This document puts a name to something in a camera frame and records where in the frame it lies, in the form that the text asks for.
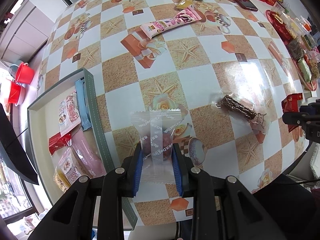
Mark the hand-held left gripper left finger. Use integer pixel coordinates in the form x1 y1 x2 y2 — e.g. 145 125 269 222
27 142 143 240

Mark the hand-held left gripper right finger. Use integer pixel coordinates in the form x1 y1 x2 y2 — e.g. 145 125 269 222
172 142 285 240

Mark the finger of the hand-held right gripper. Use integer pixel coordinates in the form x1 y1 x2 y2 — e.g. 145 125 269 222
282 112 320 125
299 104 320 114

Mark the red foil snack packet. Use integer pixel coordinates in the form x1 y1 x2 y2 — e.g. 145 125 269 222
281 93 307 140

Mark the clear candy packet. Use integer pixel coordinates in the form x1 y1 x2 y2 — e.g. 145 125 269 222
129 108 182 186

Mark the grey-green cardboard box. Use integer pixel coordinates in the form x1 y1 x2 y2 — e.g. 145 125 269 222
27 67 138 232

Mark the white cushion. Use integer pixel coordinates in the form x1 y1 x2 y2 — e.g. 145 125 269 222
309 145 320 188

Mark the green wrapped packet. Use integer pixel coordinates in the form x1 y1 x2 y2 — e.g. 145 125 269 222
297 58 313 83

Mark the clear bag of nuts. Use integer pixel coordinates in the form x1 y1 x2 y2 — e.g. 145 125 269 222
308 55 320 80

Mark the clear packet with brown bar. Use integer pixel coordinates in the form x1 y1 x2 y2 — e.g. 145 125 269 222
210 92 272 144

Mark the brown cake block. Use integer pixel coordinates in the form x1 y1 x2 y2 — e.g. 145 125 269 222
287 39 308 60

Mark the nut snack packet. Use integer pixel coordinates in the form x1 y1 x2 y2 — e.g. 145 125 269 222
59 147 92 190

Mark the round red tray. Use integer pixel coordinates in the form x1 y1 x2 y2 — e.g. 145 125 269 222
265 9 318 92

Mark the small yellow snack packet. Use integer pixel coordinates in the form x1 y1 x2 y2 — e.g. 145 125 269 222
53 167 72 192

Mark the dark cloth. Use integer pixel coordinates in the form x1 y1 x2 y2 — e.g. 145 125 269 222
251 174 320 240

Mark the light blue snack packet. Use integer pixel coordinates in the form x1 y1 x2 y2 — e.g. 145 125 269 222
75 78 94 132

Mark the white and red snack packet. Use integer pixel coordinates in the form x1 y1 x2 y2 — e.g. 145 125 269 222
58 94 82 137

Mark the printed checkered tablecloth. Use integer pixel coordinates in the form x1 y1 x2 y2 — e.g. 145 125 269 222
37 0 312 230

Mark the clear plastic cup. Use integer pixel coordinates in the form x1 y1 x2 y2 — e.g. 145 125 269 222
271 1 290 15

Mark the dark flat panel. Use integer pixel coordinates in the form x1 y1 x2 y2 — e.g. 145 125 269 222
0 102 40 186

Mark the red plastic bucket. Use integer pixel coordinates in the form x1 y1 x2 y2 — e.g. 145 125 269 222
6 81 25 105
14 62 35 87

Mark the long pink snack packet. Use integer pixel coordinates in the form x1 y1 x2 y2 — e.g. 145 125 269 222
140 7 202 40

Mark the teal plastic bucket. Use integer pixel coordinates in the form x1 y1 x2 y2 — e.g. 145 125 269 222
9 60 24 77

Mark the white cabinet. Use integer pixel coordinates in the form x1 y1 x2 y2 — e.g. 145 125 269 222
0 0 57 62

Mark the black cable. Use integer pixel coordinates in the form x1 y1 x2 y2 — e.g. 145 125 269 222
287 179 320 186

